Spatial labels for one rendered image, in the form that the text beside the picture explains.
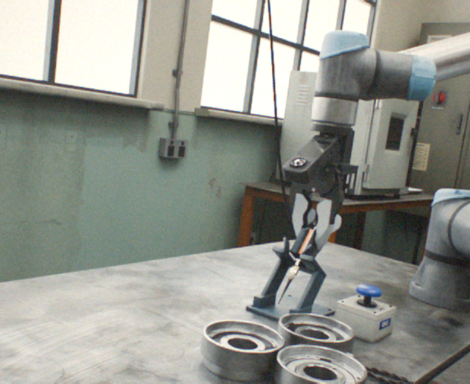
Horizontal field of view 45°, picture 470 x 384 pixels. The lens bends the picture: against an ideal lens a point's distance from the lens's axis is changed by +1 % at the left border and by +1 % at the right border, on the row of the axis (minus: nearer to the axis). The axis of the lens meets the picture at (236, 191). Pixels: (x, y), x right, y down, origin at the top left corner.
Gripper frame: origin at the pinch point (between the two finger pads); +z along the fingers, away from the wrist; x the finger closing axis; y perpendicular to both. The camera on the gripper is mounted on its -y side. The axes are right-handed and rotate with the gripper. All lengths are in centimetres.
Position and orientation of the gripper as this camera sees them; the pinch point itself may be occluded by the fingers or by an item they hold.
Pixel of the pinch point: (308, 241)
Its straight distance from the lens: 98.8
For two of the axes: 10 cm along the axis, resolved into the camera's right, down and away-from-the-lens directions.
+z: -1.3, 9.8, 1.2
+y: 6.2, -0.2, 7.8
